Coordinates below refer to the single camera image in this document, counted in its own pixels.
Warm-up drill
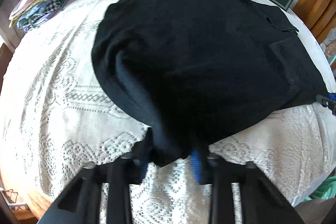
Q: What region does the white lace tablecloth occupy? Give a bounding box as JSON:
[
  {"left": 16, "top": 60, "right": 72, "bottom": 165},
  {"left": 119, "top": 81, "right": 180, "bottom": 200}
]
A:
[{"left": 0, "top": 0, "right": 336, "bottom": 224}]

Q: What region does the dark wooden cabinet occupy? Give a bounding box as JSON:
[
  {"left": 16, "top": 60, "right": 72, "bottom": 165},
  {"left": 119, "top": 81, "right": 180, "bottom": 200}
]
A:
[{"left": 0, "top": 40, "right": 17, "bottom": 62}]

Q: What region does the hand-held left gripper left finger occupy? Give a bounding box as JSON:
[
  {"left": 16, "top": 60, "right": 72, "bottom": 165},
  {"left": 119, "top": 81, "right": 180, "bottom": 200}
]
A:
[{"left": 39, "top": 135, "right": 155, "bottom": 224}]

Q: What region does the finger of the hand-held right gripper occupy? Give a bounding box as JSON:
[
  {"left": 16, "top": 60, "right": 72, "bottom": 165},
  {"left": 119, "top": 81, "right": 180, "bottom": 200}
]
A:
[{"left": 316, "top": 92, "right": 336, "bottom": 115}]

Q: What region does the green cloth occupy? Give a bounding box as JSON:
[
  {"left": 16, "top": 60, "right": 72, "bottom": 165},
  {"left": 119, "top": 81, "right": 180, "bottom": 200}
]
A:
[{"left": 312, "top": 174, "right": 336, "bottom": 199}]

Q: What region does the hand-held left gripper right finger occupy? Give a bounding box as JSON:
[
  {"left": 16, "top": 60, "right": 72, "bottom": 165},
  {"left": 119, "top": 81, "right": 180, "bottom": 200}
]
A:
[{"left": 189, "top": 148, "right": 306, "bottom": 224}]

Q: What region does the black garment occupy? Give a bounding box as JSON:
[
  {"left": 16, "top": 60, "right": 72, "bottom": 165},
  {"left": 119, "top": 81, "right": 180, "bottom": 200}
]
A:
[{"left": 91, "top": 0, "right": 334, "bottom": 168}]

